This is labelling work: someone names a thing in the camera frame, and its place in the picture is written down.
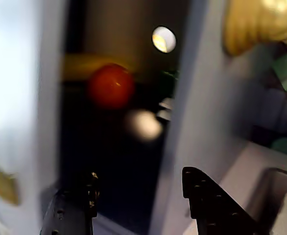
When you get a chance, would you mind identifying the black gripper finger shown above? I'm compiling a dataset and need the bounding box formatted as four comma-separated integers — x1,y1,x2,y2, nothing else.
40,171,101,235
182,166,260,235

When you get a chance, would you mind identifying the gold handle of shopping list door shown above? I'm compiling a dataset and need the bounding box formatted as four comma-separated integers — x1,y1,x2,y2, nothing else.
0,159,20,206

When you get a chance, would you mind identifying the blue shopping list cabinet door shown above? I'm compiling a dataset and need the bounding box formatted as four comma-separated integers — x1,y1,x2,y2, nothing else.
0,0,70,235

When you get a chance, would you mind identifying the grey toy sink basin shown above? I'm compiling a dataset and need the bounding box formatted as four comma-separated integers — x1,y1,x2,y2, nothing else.
243,167,287,235

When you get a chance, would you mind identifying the white toy egg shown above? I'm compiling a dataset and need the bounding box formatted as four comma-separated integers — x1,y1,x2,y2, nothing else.
125,110,163,141

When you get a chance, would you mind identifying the blue toy kitchen unit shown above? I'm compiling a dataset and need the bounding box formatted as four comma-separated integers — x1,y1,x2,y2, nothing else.
60,0,287,235

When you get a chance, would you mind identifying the red toy tomato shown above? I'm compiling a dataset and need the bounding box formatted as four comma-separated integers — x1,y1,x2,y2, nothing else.
87,63,136,110

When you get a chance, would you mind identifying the yellow toy food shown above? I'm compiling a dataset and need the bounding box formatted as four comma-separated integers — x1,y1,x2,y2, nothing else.
62,55,134,82

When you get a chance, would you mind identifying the gold toy telephone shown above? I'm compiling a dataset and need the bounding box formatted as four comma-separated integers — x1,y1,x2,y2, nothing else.
223,0,287,56

